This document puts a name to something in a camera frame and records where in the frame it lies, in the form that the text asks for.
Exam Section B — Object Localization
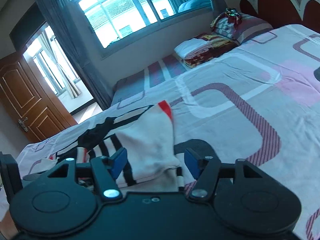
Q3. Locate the striped knit sweater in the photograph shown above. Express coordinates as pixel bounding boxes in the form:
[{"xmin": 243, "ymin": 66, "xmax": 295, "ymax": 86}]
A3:
[{"xmin": 55, "ymin": 100, "xmax": 184, "ymax": 191}]

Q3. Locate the wooden door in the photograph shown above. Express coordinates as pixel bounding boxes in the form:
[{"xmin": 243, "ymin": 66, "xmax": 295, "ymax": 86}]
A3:
[{"xmin": 1, "ymin": 52, "xmax": 77, "ymax": 142}]

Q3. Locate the low striped side mattress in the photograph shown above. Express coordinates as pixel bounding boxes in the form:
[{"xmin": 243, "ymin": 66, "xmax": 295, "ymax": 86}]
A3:
[{"xmin": 111, "ymin": 54, "xmax": 191, "ymax": 106}]

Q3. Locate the balcony light curtain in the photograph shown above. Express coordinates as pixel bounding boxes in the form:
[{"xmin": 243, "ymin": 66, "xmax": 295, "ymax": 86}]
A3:
[{"xmin": 38, "ymin": 31, "xmax": 81, "ymax": 99}]

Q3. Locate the patterned bed sheet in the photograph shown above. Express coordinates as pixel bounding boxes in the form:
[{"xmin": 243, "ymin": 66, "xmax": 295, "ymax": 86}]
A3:
[{"xmin": 1, "ymin": 24, "xmax": 319, "ymax": 239}]

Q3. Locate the folded red patterned blanket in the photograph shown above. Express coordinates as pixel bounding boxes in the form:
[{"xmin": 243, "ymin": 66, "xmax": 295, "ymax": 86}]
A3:
[{"xmin": 174, "ymin": 34, "xmax": 238, "ymax": 68}]

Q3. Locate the striped pillow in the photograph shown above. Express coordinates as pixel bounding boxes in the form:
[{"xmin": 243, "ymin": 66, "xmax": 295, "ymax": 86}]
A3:
[{"xmin": 210, "ymin": 12, "xmax": 273, "ymax": 44}]

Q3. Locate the colourful item on pillow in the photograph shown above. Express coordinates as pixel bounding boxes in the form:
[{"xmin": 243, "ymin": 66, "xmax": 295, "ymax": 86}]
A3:
[{"xmin": 225, "ymin": 8, "xmax": 242, "ymax": 24}]

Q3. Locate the large window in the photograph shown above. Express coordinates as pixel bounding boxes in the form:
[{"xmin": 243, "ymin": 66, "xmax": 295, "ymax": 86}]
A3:
[{"xmin": 71, "ymin": 0, "xmax": 206, "ymax": 48}]

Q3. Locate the blue bedding outside window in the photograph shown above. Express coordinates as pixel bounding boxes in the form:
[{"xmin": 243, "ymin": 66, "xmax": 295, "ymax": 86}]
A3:
[{"xmin": 178, "ymin": 0, "xmax": 211, "ymax": 12}]

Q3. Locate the red white headboard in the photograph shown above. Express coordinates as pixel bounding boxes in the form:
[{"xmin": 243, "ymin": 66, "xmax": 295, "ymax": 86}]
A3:
[{"xmin": 239, "ymin": 0, "xmax": 319, "ymax": 33}]

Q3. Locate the grey left curtain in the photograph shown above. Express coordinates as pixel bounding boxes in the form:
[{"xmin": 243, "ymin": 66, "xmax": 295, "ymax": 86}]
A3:
[{"xmin": 35, "ymin": 0, "xmax": 111, "ymax": 110}]

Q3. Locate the metal door handle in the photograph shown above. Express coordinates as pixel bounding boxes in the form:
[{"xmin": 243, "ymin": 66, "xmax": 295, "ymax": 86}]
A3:
[{"xmin": 18, "ymin": 117, "xmax": 28, "ymax": 132}]

